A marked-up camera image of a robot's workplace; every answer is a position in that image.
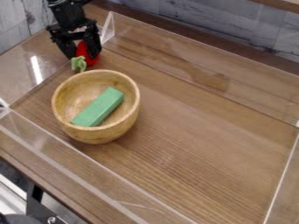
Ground green rectangular block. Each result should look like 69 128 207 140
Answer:
70 87 126 127

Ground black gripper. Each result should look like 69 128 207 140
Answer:
46 19 102 59

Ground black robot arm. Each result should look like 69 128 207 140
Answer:
46 0 102 59

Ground red plush fruit green stem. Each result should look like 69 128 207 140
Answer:
71 41 101 73

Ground black metal table frame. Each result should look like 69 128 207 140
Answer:
26 182 69 224

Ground clear acrylic tray walls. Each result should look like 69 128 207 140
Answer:
0 8 299 224

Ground wooden bowl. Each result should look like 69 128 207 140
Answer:
51 69 141 144

